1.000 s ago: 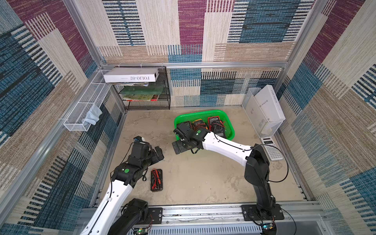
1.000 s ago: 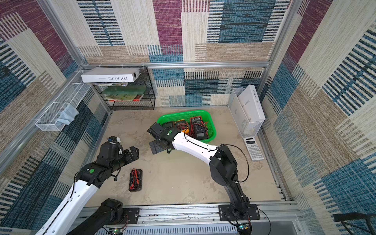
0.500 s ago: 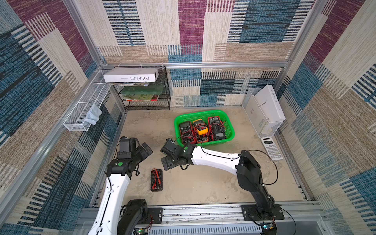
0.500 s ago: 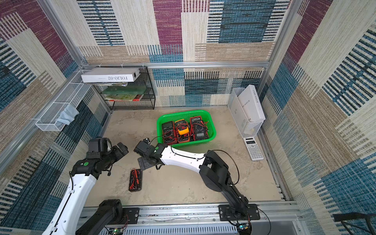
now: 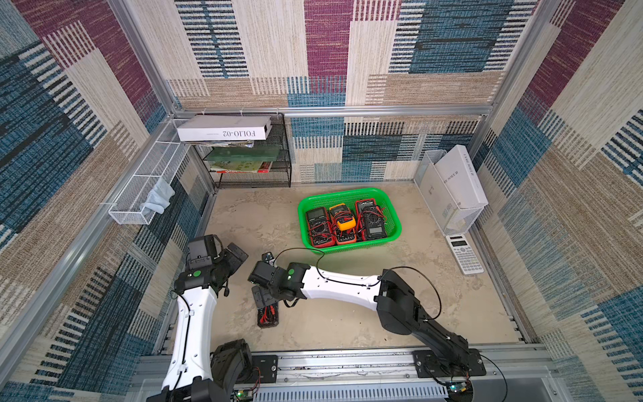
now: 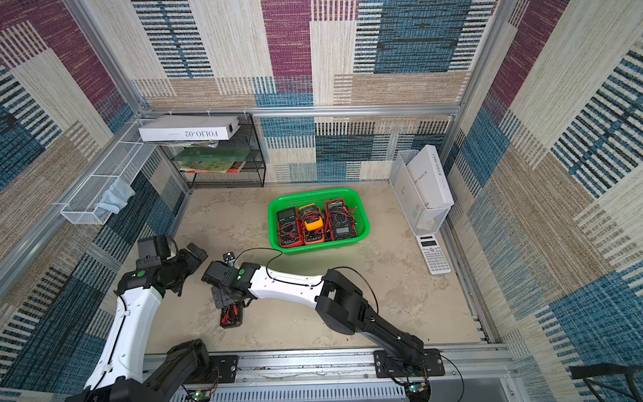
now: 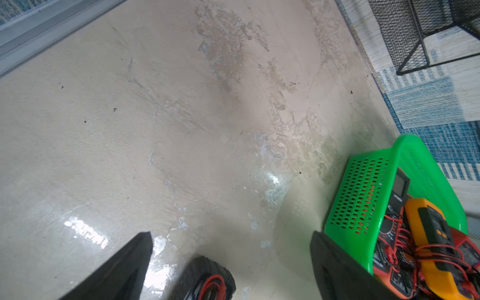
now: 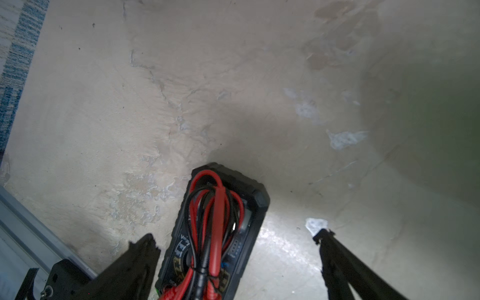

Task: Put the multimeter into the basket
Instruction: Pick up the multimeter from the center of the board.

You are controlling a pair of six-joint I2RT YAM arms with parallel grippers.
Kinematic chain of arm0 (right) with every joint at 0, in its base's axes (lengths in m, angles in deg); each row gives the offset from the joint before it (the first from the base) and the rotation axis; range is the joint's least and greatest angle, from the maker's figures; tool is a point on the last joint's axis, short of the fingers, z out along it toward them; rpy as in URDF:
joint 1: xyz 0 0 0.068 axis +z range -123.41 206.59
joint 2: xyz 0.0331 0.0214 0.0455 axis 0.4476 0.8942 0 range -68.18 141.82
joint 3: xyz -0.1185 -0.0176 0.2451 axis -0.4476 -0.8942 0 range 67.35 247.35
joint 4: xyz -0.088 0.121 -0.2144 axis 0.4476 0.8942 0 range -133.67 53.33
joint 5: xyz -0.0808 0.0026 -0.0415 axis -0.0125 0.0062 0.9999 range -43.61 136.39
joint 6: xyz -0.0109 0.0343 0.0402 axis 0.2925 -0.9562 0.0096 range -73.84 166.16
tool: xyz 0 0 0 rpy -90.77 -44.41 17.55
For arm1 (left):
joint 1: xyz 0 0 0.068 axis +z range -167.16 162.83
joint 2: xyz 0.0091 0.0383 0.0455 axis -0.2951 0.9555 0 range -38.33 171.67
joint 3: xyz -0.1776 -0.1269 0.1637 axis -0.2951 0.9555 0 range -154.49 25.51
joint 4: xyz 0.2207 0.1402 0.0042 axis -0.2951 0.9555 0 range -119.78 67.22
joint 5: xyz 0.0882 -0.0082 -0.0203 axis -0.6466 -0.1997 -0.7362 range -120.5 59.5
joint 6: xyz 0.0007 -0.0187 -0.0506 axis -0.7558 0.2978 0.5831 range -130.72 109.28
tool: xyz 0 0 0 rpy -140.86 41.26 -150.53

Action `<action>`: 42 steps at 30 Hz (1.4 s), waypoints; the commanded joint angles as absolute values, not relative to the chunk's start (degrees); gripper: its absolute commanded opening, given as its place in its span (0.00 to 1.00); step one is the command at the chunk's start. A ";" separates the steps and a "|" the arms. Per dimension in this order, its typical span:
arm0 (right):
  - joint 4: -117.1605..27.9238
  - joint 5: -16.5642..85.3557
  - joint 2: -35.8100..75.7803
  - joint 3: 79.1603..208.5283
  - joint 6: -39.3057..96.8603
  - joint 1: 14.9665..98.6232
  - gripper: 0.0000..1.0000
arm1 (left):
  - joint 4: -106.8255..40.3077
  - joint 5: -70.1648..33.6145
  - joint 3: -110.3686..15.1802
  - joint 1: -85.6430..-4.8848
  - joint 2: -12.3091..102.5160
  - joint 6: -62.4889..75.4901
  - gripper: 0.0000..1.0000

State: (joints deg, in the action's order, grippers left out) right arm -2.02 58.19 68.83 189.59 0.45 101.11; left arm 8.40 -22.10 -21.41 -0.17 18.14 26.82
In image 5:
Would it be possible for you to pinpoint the white file box holder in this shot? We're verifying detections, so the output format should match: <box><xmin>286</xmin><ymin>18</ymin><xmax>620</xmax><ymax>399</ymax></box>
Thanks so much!
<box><xmin>414</xmin><ymin>145</ymin><xmax>488</xmax><ymax>236</ymax></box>

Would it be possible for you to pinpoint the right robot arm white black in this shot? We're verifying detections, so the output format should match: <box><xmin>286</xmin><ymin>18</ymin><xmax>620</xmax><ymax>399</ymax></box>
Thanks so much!
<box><xmin>248</xmin><ymin>253</ymin><xmax>487</xmax><ymax>378</ymax></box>

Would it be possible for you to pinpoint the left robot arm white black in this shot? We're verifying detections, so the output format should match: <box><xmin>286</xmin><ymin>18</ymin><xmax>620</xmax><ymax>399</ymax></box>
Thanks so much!
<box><xmin>147</xmin><ymin>234</ymin><xmax>254</xmax><ymax>401</ymax></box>

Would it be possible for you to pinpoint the white Folio box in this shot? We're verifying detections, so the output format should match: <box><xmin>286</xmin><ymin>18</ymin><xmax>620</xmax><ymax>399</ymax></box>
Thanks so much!
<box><xmin>177</xmin><ymin>115</ymin><xmax>272</xmax><ymax>142</ymax></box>

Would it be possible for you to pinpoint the red Aneng multimeter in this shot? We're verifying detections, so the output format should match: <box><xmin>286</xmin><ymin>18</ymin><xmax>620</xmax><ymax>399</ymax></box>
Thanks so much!
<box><xmin>306</xmin><ymin>207</ymin><xmax>336</xmax><ymax>249</ymax></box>

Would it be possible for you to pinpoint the green plastic basket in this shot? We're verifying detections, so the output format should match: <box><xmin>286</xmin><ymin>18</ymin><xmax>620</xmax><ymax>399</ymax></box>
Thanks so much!
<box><xmin>298</xmin><ymin>188</ymin><xmax>402</xmax><ymax>254</ymax></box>

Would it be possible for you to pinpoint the black wire mesh shelf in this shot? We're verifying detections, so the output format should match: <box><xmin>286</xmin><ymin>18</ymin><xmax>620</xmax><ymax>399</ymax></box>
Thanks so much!
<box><xmin>193</xmin><ymin>113</ymin><xmax>293</xmax><ymax>190</ymax></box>

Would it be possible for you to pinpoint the green book on shelf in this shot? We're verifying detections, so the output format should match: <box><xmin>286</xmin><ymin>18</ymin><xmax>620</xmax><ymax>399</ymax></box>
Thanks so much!
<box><xmin>204</xmin><ymin>146</ymin><xmax>281</xmax><ymax>174</ymax></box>

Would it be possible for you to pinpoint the orange Victor multimeter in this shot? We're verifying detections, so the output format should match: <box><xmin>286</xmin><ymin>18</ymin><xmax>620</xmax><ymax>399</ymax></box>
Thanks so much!
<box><xmin>334</xmin><ymin>226</ymin><xmax>358</xmax><ymax>246</ymax></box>

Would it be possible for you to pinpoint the black pocket multimeter with leads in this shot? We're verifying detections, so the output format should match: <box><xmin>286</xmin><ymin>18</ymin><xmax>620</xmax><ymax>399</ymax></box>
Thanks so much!
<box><xmin>257</xmin><ymin>303</ymin><xmax>279</xmax><ymax>328</ymax></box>

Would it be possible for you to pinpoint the red Delixi multimeter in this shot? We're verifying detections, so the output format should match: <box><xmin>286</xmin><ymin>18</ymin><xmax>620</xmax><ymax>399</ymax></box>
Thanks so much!
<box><xmin>355</xmin><ymin>199</ymin><xmax>377</xmax><ymax>214</ymax></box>

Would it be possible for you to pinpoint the white calculator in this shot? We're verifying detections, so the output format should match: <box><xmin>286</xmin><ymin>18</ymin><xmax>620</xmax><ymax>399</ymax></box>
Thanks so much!
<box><xmin>445</xmin><ymin>236</ymin><xmax>484</xmax><ymax>276</ymax></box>

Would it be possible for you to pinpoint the white wire wall basket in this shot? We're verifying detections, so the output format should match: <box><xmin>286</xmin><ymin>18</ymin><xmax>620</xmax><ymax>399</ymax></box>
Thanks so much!
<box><xmin>109</xmin><ymin>141</ymin><xmax>189</xmax><ymax>225</ymax></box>

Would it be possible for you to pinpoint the yellow clamp meter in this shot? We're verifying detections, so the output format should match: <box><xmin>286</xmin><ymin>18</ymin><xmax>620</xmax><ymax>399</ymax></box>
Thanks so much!
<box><xmin>329</xmin><ymin>204</ymin><xmax>357</xmax><ymax>232</ymax></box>

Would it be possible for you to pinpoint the small black multimeter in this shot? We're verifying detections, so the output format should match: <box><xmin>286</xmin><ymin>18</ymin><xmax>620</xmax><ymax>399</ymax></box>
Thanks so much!
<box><xmin>361</xmin><ymin>205</ymin><xmax>387</xmax><ymax>241</ymax></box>

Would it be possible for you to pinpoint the light blue cloth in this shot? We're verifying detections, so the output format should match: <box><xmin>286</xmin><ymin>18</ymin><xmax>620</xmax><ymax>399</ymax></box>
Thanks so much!
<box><xmin>142</xmin><ymin>178</ymin><xmax>176</xmax><ymax>214</ymax></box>

